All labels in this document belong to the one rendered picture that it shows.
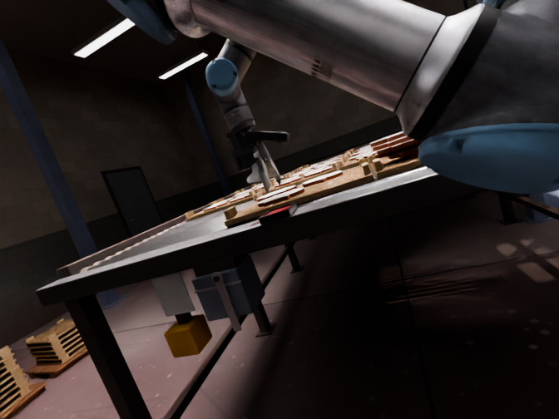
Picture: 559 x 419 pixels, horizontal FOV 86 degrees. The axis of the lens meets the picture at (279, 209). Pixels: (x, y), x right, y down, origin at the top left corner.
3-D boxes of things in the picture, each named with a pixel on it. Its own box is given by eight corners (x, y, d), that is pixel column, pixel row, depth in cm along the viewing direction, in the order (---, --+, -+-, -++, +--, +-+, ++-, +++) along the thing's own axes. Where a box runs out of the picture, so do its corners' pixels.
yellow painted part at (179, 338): (199, 355, 81) (165, 276, 78) (173, 358, 84) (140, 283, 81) (213, 336, 88) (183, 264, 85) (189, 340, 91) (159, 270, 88)
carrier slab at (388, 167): (588, 114, 59) (586, 106, 59) (378, 179, 70) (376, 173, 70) (502, 124, 92) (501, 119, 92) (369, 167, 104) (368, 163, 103)
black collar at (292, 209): (290, 216, 66) (288, 209, 66) (260, 224, 69) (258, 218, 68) (298, 208, 73) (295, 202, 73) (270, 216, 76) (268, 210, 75)
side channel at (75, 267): (78, 291, 103) (66, 266, 101) (66, 294, 105) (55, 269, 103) (304, 169, 480) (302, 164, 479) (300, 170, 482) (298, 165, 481)
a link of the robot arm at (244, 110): (251, 106, 87) (242, 103, 79) (258, 121, 87) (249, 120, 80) (230, 118, 89) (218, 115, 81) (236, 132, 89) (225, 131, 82)
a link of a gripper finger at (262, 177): (252, 199, 81) (248, 171, 85) (272, 190, 79) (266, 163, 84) (246, 194, 78) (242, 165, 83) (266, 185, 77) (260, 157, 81)
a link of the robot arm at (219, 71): (220, 35, 67) (225, 55, 78) (197, 80, 68) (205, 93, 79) (250, 53, 68) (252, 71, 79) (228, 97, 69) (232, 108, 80)
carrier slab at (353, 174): (374, 180, 71) (373, 174, 70) (225, 227, 82) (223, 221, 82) (367, 168, 104) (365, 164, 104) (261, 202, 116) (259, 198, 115)
